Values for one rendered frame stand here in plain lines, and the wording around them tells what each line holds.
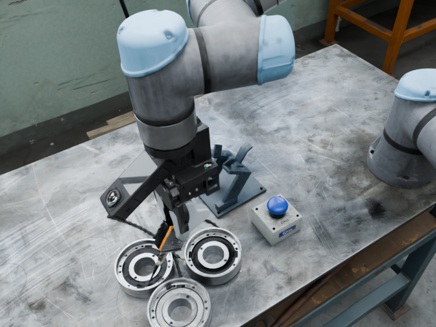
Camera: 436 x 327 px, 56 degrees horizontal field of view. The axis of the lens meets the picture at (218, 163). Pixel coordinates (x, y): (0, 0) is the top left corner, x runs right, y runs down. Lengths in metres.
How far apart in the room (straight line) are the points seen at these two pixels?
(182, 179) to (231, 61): 0.19
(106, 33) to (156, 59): 1.84
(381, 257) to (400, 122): 0.41
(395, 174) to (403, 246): 0.30
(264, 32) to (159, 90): 0.13
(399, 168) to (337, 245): 0.22
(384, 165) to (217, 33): 0.58
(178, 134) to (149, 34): 0.13
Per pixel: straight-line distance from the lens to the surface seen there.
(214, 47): 0.46
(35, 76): 2.27
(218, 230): 0.79
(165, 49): 0.43
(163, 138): 0.50
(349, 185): 0.94
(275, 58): 0.47
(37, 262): 0.89
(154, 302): 0.74
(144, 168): 0.56
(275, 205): 0.78
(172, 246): 0.69
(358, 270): 1.12
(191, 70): 0.45
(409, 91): 0.85
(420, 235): 1.23
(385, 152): 0.94
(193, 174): 0.57
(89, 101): 2.42
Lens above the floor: 1.48
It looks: 45 degrees down
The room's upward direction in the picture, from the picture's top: 4 degrees counter-clockwise
